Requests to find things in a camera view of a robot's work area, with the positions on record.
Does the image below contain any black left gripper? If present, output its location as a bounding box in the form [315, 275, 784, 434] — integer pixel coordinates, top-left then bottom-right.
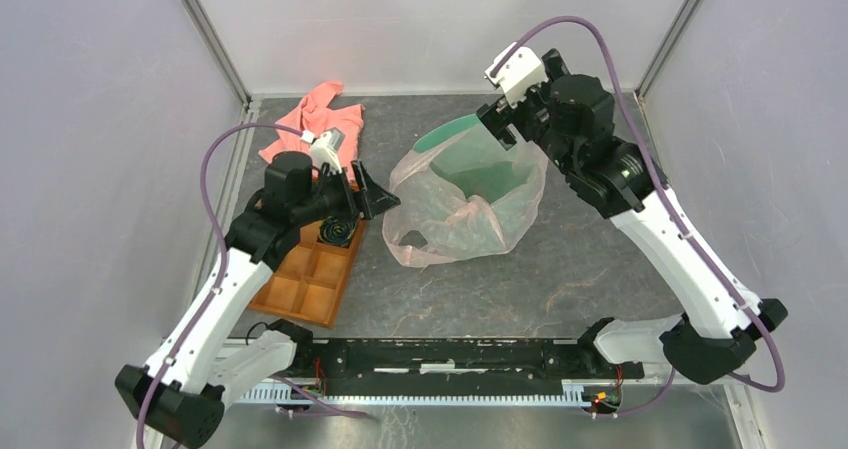
[293, 159, 400, 227]

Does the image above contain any green plastic trash bin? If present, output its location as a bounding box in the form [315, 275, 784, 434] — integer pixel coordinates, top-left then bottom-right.
[413, 114, 538, 204]

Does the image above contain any pink plastic trash bag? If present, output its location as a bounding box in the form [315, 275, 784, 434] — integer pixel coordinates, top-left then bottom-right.
[382, 140, 548, 268]

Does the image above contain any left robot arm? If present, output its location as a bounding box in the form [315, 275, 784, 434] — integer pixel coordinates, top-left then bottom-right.
[115, 152, 401, 448]

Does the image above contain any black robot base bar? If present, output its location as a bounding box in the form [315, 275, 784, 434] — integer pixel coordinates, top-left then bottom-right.
[283, 338, 645, 396]

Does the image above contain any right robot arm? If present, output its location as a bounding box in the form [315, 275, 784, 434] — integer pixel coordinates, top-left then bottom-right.
[477, 45, 788, 384]

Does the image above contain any blue yellow rolled tie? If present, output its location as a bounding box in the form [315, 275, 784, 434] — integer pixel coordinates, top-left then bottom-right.
[318, 217, 357, 248]

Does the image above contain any salmon pink cloth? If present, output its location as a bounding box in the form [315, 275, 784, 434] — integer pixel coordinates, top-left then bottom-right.
[276, 81, 365, 175]

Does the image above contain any orange wooden divided tray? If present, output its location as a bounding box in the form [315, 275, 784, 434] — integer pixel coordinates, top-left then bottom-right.
[248, 221, 367, 329]

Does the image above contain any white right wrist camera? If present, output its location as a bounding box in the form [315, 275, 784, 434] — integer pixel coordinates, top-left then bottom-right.
[484, 42, 549, 108]

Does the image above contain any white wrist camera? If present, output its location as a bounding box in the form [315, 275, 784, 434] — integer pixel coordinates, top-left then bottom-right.
[484, 42, 549, 108]
[300, 128, 345, 174]

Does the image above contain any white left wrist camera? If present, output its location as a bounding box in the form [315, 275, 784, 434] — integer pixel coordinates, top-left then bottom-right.
[300, 128, 345, 174]

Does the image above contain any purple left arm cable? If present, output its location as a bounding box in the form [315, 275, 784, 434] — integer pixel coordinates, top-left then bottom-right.
[134, 123, 306, 449]

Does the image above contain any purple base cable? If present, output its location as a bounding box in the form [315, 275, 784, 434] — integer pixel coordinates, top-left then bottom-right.
[268, 376, 372, 427]

